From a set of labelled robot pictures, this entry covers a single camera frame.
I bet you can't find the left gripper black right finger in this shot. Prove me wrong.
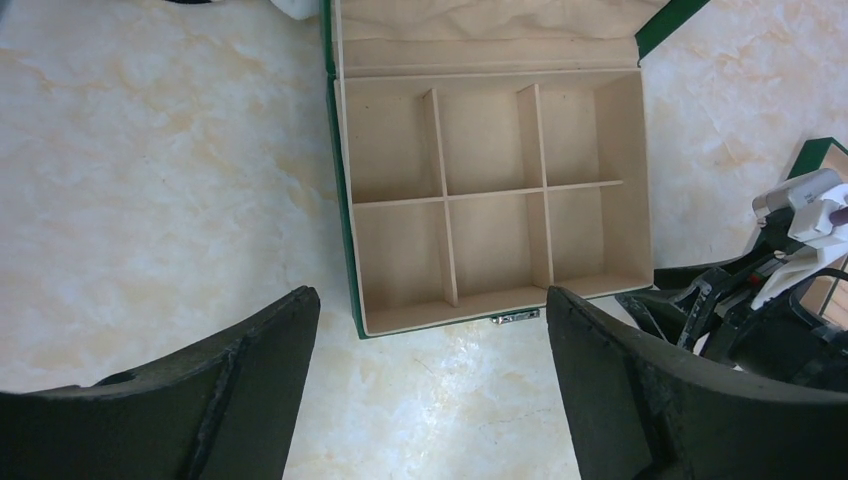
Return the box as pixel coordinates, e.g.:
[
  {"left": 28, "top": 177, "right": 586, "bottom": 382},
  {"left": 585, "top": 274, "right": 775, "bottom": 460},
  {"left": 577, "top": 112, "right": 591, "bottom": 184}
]
[{"left": 546, "top": 287, "right": 847, "bottom": 479}]

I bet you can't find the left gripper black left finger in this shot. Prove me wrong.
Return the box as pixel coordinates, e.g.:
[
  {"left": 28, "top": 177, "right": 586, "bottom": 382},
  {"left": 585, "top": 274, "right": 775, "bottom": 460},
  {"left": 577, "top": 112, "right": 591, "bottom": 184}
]
[{"left": 1, "top": 286, "right": 321, "bottom": 479}]

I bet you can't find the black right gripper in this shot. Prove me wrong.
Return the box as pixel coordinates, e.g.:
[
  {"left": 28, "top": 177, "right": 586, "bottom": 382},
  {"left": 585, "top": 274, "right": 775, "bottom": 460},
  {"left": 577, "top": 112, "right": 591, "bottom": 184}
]
[{"left": 616, "top": 207, "right": 847, "bottom": 392}]

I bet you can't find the green compartment jewelry tray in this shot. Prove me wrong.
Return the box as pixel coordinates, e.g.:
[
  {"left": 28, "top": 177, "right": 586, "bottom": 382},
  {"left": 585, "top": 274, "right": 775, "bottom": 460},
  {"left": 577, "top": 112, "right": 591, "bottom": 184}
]
[{"left": 791, "top": 137, "right": 847, "bottom": 328}]

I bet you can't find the green jewelry box with lid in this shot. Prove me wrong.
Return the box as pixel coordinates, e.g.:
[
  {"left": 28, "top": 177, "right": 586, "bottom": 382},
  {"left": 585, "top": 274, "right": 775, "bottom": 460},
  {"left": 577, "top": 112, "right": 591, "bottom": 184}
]
[{"left": 319, "top": 1, "right": 702, "bottom": 339}]

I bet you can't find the grey-green zebra plush towel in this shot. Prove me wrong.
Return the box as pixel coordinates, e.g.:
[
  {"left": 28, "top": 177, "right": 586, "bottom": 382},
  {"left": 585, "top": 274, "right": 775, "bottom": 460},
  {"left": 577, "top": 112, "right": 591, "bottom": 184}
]
[{"left": 271, "top": 0, "right": 321, "bottom": 21}]

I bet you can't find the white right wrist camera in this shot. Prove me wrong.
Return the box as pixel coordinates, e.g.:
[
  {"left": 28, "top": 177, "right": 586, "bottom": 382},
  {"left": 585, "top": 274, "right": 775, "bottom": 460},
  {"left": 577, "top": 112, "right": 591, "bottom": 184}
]
[{"left": 751, "top": 168, "right": 847, "bottom": 310}]

